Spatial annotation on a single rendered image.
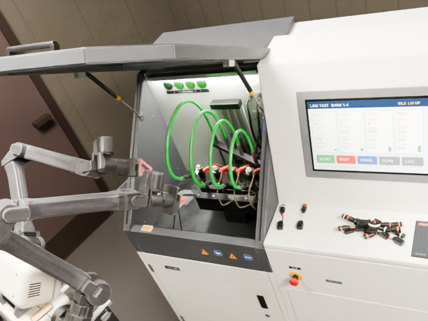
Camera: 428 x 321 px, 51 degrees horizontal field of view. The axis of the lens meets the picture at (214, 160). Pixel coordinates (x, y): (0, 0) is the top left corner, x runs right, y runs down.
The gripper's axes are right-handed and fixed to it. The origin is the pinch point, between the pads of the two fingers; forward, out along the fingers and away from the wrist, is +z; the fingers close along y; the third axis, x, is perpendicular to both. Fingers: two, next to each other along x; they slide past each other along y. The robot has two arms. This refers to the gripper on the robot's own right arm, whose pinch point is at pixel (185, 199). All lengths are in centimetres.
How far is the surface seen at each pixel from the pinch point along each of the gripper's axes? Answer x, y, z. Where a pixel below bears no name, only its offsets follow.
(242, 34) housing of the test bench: 15, 71, 36
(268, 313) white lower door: -12, -52, 58
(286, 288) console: -25, -32, 44
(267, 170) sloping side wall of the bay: -15.5, 15.3, 27.2
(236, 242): -9.7, -16.0, 24.5
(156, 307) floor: 79, -92, 82
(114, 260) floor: 138, -82, 92
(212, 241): 0.7, -18.2, 22.0
